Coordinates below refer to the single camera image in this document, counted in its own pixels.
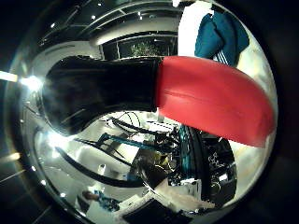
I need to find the blue cloth with white stripes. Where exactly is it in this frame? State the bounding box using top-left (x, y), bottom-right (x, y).
top-left (193, 11), bottom-right (250, 67)

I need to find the teal metal frame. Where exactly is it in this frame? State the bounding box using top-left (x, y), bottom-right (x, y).
top-left (96, 124), bottom-right (200, 180)

